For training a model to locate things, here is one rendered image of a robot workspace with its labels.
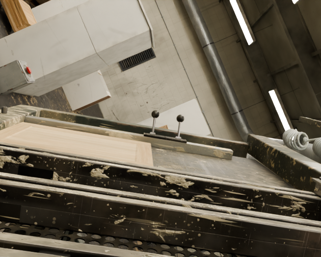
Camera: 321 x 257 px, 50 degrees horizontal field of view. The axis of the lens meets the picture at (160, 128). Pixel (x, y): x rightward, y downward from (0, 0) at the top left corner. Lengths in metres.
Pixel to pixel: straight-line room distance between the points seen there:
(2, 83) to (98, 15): 2.33
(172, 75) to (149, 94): 0.83
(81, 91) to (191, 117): 2.33
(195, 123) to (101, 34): 2.11
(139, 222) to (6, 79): 1.31
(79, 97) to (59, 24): 2.75
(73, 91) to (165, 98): 3.66
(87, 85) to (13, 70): 4.84
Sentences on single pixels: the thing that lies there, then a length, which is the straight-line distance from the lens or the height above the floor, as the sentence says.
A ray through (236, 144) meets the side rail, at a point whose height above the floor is 1.76.
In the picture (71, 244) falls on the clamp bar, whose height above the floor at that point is 1.28.
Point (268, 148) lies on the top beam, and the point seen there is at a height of 1.85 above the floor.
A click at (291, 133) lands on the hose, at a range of 1.29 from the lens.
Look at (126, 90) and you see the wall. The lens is 9.76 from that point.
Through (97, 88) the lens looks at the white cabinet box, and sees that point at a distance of 6.59.
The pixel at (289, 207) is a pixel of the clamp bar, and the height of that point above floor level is 1.67.
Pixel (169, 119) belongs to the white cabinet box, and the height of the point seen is 1.57.
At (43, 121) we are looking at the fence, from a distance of 1.62.
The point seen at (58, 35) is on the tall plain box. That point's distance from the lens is 4.07.
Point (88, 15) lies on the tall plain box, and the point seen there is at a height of 1.17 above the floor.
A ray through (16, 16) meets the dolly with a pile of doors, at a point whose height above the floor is 0.19.
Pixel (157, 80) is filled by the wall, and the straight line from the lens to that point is 9.74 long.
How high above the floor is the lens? 1.45
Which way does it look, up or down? 1 degrees down
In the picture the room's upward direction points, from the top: 67 degrees clockwise
